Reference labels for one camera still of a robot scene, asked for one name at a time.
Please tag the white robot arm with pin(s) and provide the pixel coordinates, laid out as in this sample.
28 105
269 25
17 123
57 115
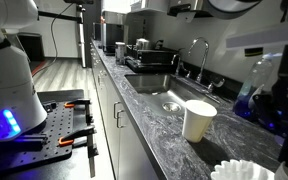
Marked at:
21 109

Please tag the standing white paper cup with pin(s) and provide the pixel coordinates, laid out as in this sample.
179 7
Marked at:
197 118

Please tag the blue dish soap bottle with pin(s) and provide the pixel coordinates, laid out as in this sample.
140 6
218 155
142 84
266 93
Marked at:
255 81

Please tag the chrome gooseneck faucet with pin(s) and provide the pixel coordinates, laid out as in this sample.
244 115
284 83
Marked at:
214 81

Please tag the white paper coffee filters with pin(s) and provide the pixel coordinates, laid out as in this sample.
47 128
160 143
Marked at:
241 170

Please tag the steel kitchen sink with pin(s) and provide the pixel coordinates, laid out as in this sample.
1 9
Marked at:
165 94

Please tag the black dish drying rack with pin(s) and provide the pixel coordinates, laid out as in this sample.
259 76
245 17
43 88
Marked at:
150 61

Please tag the silver kettle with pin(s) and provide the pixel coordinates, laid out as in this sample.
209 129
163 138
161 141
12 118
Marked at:
142 44

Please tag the white cabinet front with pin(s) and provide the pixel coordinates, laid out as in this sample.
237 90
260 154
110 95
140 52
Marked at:
128 157

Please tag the steel canister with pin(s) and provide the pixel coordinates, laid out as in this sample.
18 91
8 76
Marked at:
120 53

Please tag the black coffee machine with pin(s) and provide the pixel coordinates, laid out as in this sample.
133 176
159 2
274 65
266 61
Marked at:
112 30

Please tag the orange black clamp near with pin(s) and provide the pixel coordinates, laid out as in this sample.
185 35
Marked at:
92 151

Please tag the black perforated mounting board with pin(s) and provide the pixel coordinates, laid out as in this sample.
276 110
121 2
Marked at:
39 146

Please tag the black trash bin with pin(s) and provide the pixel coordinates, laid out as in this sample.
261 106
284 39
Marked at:
33 45

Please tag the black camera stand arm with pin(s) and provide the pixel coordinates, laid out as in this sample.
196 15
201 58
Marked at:
66 17

